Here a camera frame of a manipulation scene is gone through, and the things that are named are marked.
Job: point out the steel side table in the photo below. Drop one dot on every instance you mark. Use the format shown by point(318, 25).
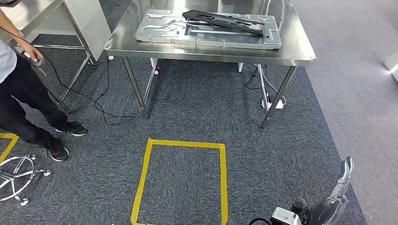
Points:
point(28, 12)

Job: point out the black round stool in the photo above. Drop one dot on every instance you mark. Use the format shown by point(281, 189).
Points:
point(12, 177)

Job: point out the grey aluminium fixture plate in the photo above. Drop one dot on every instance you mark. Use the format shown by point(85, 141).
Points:
point(217, 40)

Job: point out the white power strip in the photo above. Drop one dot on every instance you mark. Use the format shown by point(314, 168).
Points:
point(278, 105)

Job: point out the person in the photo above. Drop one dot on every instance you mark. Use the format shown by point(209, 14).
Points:
point(21, 93)

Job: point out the yellow floor tape square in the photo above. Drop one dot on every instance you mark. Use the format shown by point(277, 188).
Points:
point(223, 186)
point(11, 146)

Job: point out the grey metal workbench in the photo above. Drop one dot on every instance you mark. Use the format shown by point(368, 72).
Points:
point(130, 40)

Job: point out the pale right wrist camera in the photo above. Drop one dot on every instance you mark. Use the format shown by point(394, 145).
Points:
point(284, 217)

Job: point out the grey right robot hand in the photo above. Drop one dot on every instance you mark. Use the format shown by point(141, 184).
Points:
point(326, 211)

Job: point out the black plastic plate part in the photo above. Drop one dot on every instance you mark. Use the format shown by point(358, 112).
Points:
point(224, 21)

